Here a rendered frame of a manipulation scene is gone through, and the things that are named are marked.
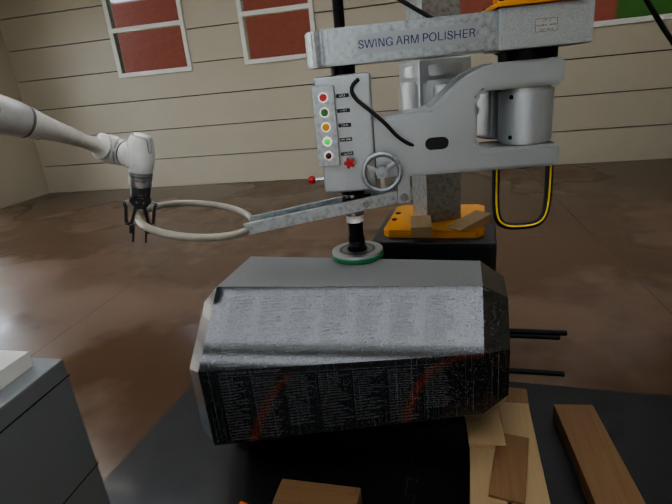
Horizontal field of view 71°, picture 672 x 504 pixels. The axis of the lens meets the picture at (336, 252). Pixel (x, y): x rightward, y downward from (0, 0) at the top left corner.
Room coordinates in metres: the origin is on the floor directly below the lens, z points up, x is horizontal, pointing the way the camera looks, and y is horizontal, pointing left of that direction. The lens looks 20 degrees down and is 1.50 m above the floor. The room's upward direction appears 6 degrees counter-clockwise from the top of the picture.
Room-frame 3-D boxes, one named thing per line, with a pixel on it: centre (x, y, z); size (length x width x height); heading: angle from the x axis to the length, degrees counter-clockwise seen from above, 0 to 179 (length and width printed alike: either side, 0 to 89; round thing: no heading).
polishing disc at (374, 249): (1.88, -0.09, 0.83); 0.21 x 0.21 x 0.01
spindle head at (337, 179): (1.87, -0.17, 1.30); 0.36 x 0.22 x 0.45; 84
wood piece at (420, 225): (2.20, -0.42, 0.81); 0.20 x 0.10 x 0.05; 170
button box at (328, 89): (1.78, -0.01, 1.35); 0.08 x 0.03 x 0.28; 84
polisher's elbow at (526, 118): (1.81, -0.75, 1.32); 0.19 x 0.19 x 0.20
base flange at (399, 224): (2.43, -0.55, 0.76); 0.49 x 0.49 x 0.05; 72
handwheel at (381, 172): (1.75, -0.20, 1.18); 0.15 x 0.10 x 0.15; 84
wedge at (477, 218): (2.22, -0.66, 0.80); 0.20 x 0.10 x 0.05; 117
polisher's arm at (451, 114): (1.82, -0.48, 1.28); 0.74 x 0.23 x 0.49; 84
